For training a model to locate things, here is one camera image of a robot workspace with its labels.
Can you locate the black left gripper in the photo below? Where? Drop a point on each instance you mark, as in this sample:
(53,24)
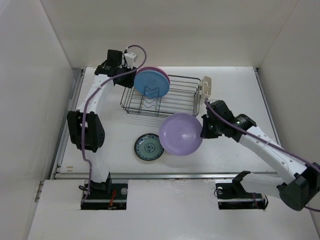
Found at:
(128,83)

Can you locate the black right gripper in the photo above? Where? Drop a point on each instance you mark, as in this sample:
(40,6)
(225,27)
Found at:
(205,133)

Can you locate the lilac plate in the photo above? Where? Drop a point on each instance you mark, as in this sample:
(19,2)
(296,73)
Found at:
(180,134)

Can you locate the blue plate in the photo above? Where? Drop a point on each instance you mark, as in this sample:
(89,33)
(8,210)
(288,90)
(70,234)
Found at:
(151,82)

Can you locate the wire dish rack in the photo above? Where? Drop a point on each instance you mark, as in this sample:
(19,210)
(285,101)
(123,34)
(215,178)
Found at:
(184,96)

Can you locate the teal patterned plate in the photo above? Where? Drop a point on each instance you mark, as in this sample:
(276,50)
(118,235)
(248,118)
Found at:
(148,147)

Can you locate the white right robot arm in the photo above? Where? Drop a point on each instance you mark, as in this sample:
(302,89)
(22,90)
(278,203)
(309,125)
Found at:
(298,180)

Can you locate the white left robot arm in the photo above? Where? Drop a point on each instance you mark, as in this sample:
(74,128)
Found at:
(86,130)

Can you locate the pink plate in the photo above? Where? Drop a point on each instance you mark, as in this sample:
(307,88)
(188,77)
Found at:
(157,69)

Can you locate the white cutlery holder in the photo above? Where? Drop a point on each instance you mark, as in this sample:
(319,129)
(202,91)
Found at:
(206,87)

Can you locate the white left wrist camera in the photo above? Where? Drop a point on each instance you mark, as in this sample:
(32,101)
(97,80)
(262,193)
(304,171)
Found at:
(129,59)

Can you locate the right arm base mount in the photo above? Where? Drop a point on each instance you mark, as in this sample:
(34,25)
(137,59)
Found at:
(230,197)

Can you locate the aluminium front rail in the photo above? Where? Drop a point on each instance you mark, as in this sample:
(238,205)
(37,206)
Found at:
(151,176)

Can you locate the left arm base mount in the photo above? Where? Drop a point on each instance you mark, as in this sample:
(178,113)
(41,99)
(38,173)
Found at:
(110,196)

